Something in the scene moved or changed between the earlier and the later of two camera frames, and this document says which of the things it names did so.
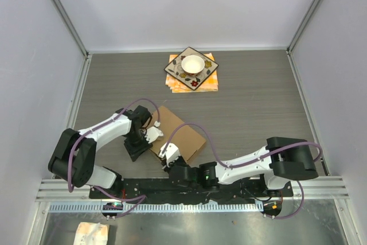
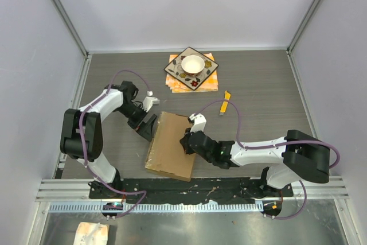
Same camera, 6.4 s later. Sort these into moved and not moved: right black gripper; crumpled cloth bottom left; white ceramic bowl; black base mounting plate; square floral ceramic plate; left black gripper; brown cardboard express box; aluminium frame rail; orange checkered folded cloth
Moved: brown cardboard express box; left black gripper; right black gripper
Not moved: square floral ceramic plate; orange checkered folded cloth; black base mounting plate; white ceramic bowl; crumpled cloth bottom left; aluminium frame rail
